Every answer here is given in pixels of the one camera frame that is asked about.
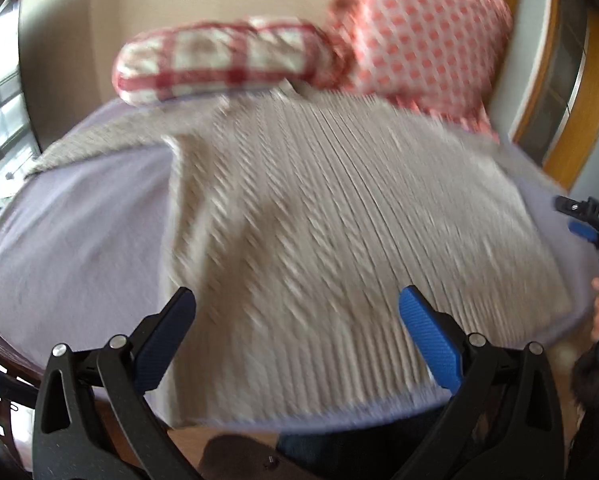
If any lavender bed sheet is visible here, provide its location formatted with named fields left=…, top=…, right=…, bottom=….
left=0, top=98, right=599, bottom=432

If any wooden door frame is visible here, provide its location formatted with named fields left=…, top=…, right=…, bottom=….
left=487, top=0, right=599, bottom=190

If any red checked pillow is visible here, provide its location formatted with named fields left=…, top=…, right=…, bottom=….
left=112, top=16, right=342, bottom=106

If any window with railing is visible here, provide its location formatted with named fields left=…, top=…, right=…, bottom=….
left=0, top=0, right=40, bottom=213

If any pink polka dot pillow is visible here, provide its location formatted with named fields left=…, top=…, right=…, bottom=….
left=325, top=0, right=513, bottom=136

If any beige cable-knit sweater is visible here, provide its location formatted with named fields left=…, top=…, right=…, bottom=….
left=35, top=90, right=575, bottom=430

